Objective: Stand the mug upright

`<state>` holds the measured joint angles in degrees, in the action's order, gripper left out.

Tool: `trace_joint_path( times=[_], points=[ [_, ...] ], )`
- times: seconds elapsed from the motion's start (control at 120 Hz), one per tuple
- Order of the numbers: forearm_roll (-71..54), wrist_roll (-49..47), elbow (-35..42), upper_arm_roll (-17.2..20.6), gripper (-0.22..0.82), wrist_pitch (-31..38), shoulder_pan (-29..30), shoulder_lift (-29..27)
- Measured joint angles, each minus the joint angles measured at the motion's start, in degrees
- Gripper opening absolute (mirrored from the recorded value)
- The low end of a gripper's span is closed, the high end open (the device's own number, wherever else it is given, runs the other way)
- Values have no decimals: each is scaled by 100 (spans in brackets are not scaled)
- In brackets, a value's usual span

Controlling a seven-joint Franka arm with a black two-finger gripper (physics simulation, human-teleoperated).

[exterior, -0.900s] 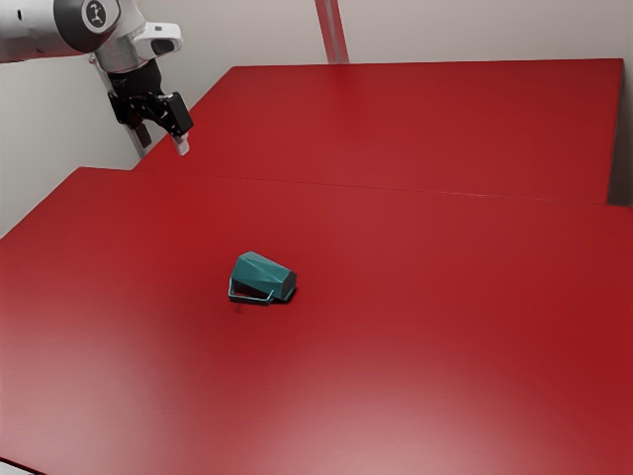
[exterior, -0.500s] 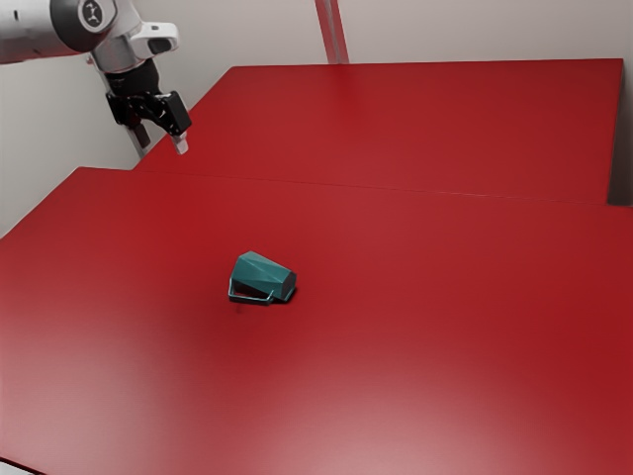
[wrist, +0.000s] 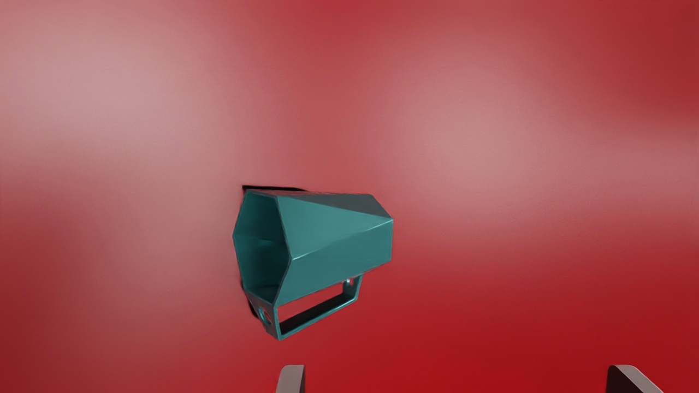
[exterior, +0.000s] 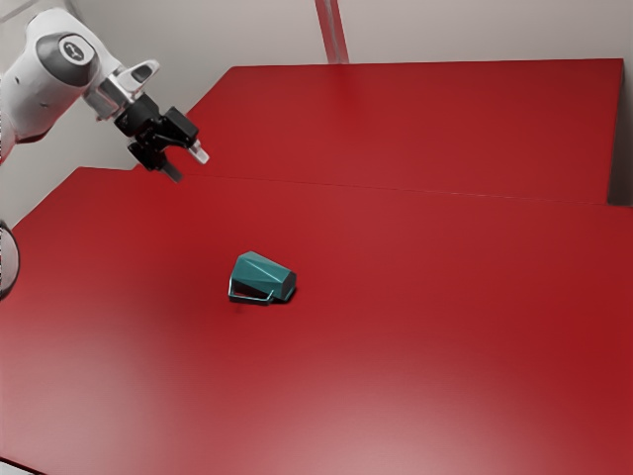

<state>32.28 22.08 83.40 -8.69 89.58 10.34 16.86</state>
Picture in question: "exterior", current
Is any teal faceted mug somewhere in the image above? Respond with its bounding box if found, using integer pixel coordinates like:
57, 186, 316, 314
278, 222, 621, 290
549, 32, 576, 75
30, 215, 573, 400
226, 251, 299, 307

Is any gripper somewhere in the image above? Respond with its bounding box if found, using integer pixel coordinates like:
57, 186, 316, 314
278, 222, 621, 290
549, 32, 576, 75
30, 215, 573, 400
114, 95, 211, 184

